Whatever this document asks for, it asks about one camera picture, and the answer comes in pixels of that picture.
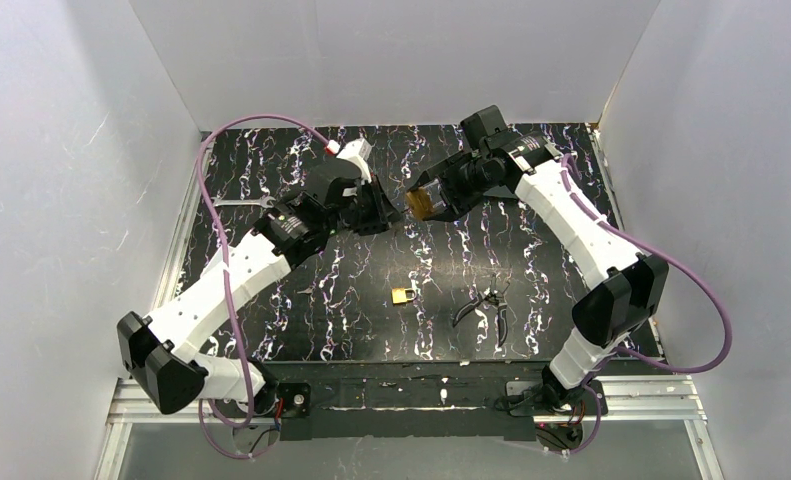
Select large brass padlock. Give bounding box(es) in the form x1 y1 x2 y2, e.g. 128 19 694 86
405 187 446 221

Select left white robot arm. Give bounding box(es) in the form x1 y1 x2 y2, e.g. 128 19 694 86
116 157 400 414

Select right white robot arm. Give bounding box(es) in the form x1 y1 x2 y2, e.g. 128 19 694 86
406 105 669 394

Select silver open-end wrench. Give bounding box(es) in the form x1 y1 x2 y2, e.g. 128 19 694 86
213 195 275 208

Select small brass padlock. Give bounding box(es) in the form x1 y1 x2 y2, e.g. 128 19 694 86
391 288 417 305

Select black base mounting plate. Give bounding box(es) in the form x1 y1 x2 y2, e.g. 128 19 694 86
254 361 609 444

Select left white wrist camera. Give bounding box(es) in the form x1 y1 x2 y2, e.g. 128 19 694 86
326 138 372 184

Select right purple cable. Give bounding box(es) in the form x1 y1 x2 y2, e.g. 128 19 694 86
557 152 734 456

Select black handled pruning shears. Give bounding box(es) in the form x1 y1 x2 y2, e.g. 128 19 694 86
451 275 509 349

